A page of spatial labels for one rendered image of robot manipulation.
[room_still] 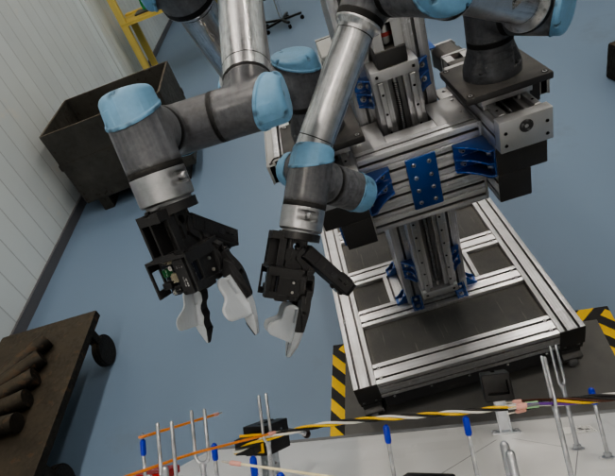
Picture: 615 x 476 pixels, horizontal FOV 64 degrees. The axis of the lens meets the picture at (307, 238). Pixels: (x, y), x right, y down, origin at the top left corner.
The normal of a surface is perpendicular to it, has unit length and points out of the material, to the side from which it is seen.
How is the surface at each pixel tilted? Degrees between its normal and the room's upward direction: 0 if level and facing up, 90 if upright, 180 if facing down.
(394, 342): 0
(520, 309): 0
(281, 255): 61
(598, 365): 0
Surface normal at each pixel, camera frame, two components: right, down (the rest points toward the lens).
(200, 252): 0.86, -0.22
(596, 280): -0.30, -0.74
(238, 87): -0.28, -0.41
